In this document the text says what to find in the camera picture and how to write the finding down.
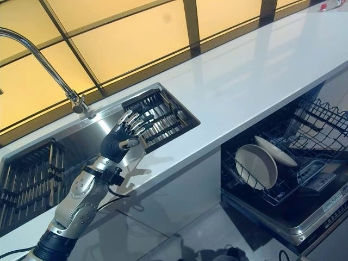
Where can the stainless dishwasher drawer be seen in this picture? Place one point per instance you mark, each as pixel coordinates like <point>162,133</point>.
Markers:
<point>299,228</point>

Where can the grey detergent dispenser panel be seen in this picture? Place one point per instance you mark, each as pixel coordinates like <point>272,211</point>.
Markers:
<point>312,171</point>

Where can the small red object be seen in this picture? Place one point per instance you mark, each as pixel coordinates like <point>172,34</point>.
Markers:
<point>323,6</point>

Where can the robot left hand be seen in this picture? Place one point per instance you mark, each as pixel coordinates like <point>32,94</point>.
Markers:
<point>114,144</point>

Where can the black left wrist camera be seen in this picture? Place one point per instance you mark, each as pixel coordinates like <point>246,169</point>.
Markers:
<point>115,176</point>

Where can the stainless steel sink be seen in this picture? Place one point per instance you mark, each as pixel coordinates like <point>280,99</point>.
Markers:
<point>87,133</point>

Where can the white ceramic plate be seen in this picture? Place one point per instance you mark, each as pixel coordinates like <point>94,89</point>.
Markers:
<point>255,166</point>
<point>280,153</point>

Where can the chrome gooseneck faucet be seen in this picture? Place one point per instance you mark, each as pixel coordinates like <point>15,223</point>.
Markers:
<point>40,58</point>

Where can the white cabinet front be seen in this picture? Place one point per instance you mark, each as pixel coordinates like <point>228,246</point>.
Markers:
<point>168,206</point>

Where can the yellow backlit window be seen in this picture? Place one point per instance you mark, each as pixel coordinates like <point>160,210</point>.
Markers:
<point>122,49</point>

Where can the black sink dish rack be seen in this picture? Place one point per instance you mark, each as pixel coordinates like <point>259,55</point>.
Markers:
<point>166,125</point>
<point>30,179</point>

